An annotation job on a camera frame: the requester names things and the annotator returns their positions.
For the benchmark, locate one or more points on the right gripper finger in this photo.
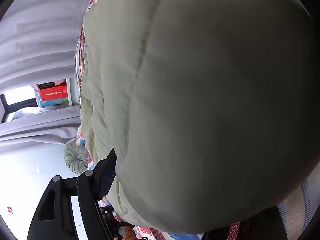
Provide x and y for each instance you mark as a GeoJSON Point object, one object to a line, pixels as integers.
{"type": "Point", "coordinates": [71, 204]}

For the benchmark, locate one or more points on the olive green puffer jacket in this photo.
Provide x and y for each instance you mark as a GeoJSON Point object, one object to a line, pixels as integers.
{"type": "Point", "coordinates": [195, 104]}

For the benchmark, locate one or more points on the round green pleated cushion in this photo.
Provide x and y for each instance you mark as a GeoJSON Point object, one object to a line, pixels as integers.
{"type": "Point", "coordinates": [76, 157]}

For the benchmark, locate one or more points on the red box on shelf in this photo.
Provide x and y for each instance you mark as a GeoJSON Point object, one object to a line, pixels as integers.
{"type": "Point", "coordinates": [51, 91]}

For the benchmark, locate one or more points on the white shelf unit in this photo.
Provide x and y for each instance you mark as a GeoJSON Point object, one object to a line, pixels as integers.
{"type": "Point", "coordinates": [72, 92]}

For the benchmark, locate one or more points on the grey curtain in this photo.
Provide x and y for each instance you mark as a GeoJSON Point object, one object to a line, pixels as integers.
{"type": "Point", "coordinates": [38, 42]}

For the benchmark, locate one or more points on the leaf patterned plaid quilt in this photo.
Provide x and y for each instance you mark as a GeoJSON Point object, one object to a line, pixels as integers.
{"type": "Point", "coordinates": [82, 42]}

